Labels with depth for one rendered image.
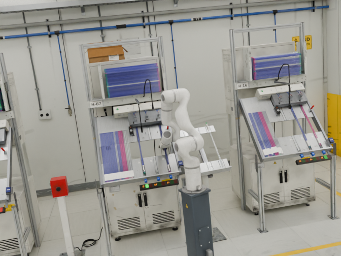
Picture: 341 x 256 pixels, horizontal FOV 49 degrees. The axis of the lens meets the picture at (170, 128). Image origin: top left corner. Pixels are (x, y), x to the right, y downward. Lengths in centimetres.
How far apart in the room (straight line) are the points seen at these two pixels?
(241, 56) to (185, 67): 136
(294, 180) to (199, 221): 145
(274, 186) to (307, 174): 38
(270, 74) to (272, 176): 102
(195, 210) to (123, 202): 98
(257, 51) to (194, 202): 185
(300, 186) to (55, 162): 313
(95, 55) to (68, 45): 123
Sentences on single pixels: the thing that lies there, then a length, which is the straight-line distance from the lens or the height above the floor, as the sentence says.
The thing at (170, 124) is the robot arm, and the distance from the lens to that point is 307.
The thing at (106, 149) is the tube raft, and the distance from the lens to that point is 340.
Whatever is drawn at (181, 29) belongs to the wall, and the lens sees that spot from 514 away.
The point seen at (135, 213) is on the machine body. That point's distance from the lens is 370.
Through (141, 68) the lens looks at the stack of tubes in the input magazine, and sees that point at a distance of 353.
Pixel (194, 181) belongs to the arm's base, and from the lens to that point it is 284.
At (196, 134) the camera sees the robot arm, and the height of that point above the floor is 114.
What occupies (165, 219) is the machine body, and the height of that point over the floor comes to 15.
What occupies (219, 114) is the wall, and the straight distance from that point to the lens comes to 533.
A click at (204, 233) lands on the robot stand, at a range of 301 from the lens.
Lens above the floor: 179
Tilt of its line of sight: 12 degrees down
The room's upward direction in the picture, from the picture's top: 6 degrees counter-clockwise
